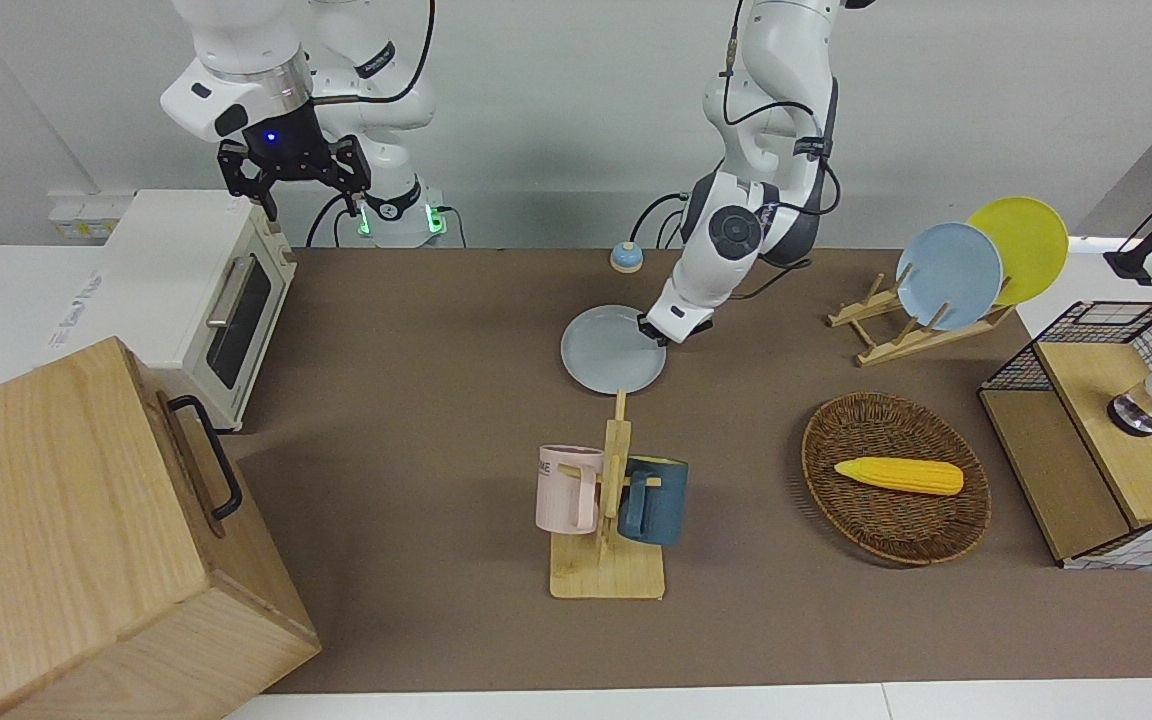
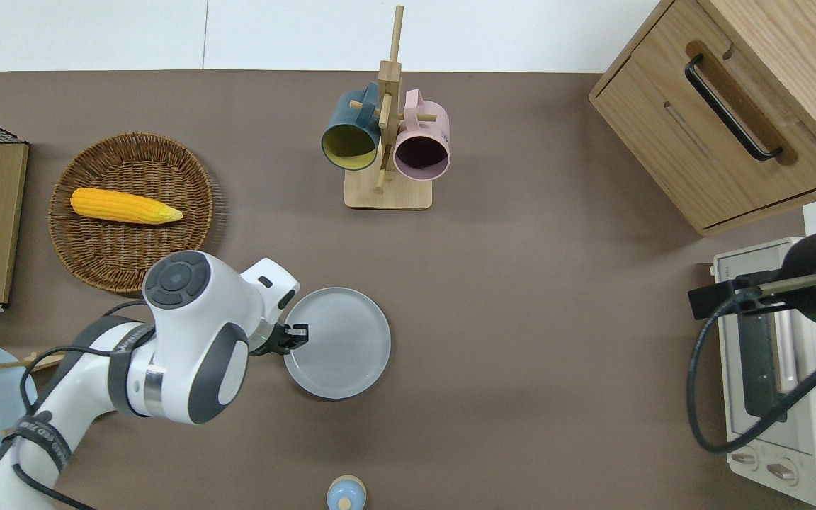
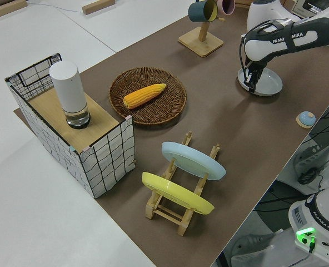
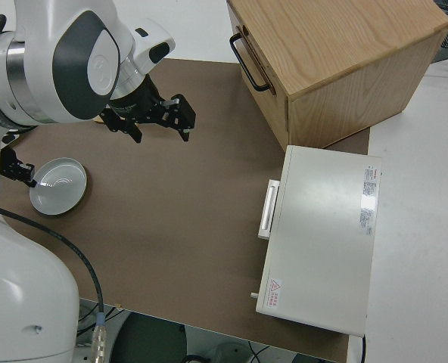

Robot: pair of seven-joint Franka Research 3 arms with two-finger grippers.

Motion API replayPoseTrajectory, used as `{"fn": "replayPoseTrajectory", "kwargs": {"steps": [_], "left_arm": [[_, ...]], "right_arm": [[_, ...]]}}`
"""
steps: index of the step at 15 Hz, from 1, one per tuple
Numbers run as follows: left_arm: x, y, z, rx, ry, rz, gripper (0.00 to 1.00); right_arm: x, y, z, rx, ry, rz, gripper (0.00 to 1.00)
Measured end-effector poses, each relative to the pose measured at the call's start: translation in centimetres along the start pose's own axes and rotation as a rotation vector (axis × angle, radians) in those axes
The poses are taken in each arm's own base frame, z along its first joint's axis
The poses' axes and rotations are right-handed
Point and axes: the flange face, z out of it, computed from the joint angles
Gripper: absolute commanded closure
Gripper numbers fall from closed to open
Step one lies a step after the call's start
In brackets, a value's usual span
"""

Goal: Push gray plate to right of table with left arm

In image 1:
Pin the wooden plate rack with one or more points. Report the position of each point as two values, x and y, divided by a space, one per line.
896 345

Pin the wooden box cabinet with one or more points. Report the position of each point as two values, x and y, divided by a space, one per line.
56 520

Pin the white toaster oven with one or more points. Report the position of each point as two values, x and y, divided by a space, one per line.
166 270

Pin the wooden mug rack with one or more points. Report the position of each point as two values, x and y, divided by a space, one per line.
606 575

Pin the small blue desk bell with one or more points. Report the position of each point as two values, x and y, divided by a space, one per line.
626 260

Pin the yellow plate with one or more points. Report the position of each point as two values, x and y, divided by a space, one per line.
1031 240

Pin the light blue plate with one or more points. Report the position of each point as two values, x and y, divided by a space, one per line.
951 275

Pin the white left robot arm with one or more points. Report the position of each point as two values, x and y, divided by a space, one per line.
736 235

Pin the brown table mat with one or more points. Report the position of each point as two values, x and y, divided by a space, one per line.
416 450

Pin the yellow corn cob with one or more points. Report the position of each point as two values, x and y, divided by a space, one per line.
901 476

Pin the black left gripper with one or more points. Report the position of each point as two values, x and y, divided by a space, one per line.
691 330

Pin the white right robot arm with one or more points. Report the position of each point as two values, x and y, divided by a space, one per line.
236 40

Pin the gray round plate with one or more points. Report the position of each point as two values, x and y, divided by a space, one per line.
606 355

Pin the pink mug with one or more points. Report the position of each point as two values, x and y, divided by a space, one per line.
561 490

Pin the dark blue mug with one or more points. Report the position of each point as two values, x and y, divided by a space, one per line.
661 505

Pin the brown wicker basket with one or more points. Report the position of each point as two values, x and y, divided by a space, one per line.
886 520

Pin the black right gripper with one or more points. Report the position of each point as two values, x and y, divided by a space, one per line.
286 145

